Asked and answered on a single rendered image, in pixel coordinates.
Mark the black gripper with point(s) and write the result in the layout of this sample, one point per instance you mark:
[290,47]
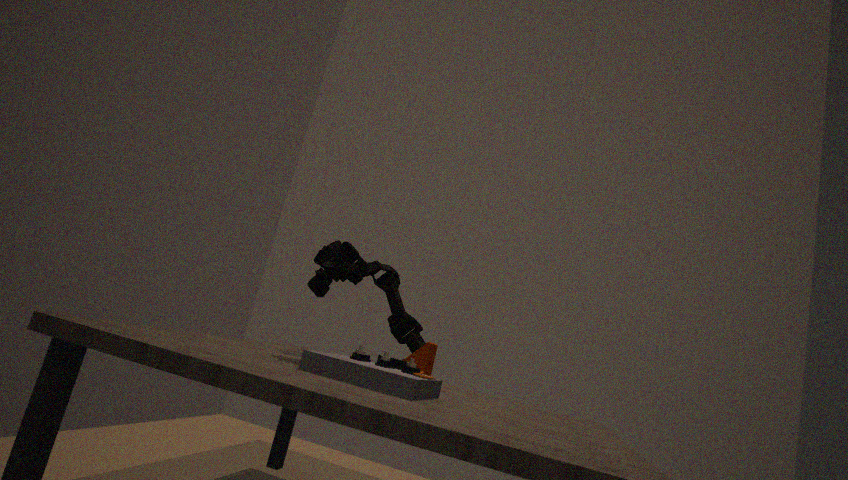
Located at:
[336,268]

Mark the black pin header strip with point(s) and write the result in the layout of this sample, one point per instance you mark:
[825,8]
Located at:
[399,364]

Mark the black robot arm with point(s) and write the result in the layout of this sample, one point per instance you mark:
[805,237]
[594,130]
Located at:
[400,322]

